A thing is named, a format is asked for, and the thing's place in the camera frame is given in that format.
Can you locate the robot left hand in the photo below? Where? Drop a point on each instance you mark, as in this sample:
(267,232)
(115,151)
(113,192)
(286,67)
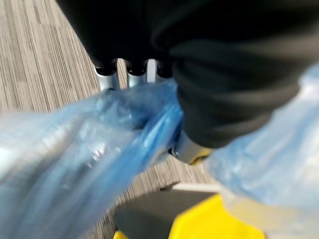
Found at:
(224,62)

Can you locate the blue plastic garbage bag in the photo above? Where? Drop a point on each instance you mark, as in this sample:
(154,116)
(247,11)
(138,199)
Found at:
(74,154)

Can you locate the grey large trash can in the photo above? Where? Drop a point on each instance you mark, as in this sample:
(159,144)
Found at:
(159,209)

